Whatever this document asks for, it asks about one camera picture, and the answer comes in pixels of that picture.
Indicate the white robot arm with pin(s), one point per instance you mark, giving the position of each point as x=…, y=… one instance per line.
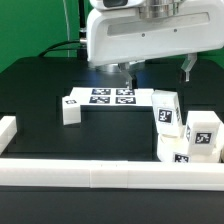
x=116, y=66

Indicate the white left fence wall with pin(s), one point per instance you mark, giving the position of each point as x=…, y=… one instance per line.
x=8, y=129

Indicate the black cable connector block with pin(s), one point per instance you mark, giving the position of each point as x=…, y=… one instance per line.
x=82, y=53

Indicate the white front fence wall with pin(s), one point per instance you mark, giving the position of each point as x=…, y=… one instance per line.
x=111, y=174

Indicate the white fence wall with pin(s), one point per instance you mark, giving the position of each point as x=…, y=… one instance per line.
x=8, y=129
x=111, y=174

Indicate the white marker sheet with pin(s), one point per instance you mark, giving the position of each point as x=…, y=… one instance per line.
x=112, y=96

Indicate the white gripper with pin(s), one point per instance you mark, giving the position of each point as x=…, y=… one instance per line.
x=120, y=31

